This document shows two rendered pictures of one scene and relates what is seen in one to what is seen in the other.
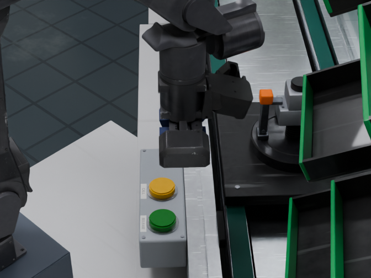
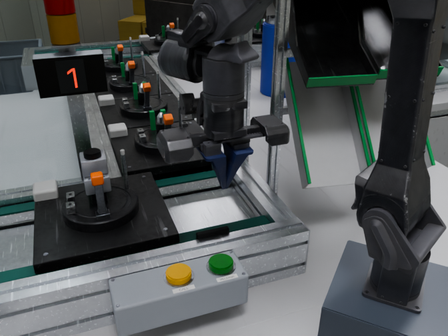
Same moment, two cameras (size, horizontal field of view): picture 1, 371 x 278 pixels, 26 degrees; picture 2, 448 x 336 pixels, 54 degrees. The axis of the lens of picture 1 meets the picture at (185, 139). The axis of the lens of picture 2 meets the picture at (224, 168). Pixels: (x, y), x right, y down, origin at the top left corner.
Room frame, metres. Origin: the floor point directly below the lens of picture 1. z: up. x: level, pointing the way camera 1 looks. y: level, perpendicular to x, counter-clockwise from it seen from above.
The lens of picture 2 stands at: (1.01, 0.55, 1.44)
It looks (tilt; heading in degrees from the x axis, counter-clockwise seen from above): 28 degrees down; 252
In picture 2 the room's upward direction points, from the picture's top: straight up
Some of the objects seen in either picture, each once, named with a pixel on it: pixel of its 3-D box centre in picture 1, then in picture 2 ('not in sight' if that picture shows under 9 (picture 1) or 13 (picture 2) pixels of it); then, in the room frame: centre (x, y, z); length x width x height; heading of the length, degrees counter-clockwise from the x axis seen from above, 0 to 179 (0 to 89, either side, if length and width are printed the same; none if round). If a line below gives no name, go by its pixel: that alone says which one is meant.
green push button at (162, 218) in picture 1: (162, 222); (221, 265); (0.84, 0.03, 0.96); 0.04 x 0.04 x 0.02
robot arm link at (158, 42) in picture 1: (181, 43); (223, 65); (0.83, 0.00, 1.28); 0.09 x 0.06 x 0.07; 120
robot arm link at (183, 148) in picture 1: (182, 95); (223, 117); (0.83, 0.00, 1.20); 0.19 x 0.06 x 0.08; 2
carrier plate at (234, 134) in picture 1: (292, 148); (102, 214); (1.01, -0.18, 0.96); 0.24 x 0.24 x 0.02; 2
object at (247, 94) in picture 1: (224, 89); (206, 105); (0.84, -0.05, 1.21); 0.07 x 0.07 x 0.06; 5
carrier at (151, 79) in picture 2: not in sight; (129, 73); (0.86, -0.93, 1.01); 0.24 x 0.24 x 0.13; 2
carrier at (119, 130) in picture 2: not in sight; (161, 127); (0.84, -0.44, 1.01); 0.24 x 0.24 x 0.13; 2
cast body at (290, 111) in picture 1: (305, 99); (94, 166); (1.01, -0.19, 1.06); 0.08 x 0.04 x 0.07; 92
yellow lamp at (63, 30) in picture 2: not in sight; (63, 28); (1.03, -0.29, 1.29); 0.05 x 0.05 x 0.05
